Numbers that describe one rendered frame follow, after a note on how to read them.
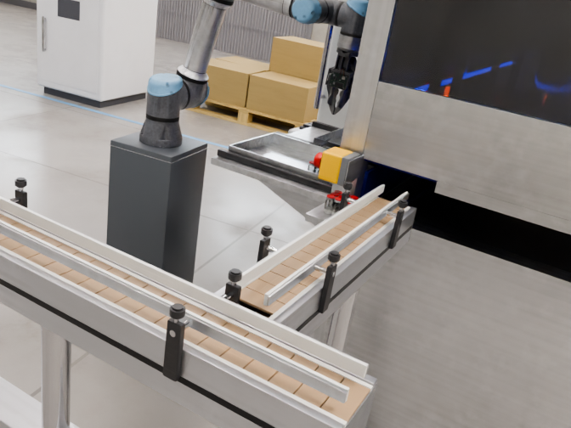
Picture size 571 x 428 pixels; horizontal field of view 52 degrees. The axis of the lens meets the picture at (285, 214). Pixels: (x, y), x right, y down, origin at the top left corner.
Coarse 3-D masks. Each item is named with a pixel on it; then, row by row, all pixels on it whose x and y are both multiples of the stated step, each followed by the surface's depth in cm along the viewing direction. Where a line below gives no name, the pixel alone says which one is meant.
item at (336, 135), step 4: (340, 128) 216; (328, 132) 208; (332, 132) 210; (336, 132) 214; (340, 132) 217; (320, 136) 202; (324, 136) 205; (328, 136) 208; (332, 136) 211; (336, 136) 215; (340, 136) 218; (316, 140) 199; (320, 140) 198; (324, 140) 197; (332, 140) 212; (336, 140) 213; (340, 140) 213; (328, 144) 197; (332, 144) 196; (336, 144) 195; (340, 144) 208
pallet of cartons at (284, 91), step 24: (288, 48) 566; (312, 48) 555; (216, 72) 558; (240, 72) 548; (264, 72) 566; (288, 72) 573; (312, 72) 562; (216, 96) 565; (240, 96) 556; (264, 96) 545; (288, 96) 535; (312, 96) 537; (240, 120) 560; (288, 120) 540; (312, 120) 555
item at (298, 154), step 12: (240, 144) 180; (252, 144) 187; (264, 144) 193; (276, 144) 196; (288, 144) 195; (300, 144) 192; (312, 144) 190; (252, 156) 172; (264, 156) 170; (276, 156) 183; (288, 156) 185; (300, 156) 187; (312, 156) 189; (288, 168) 167; (300, 168) 165; (324, 180) 162
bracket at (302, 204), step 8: (264, 184) 177; (280, 192) 175; (288, 192) 173; (288, 200) 174; (296, 200) 173; (304, 200) 171; (312, 200) 170; (296, 208) 174; (304, 208) 172; (312, 208) 171; (304, 216) 173
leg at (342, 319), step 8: (352, 296) 135; (344, 304) 136; (352, 304) 136; (336, 312) 138; (344, 312) 137; (352, 312) 137; (336, 320) 138; (344, 320) 138; (352, 320) 139; (336, 328) 139; (344, 328) 139; (328, 336) 142; (336, 336) 140; (344, 336) 140; (328, 344) 142; (336, 344) 140; (344, 344) 141
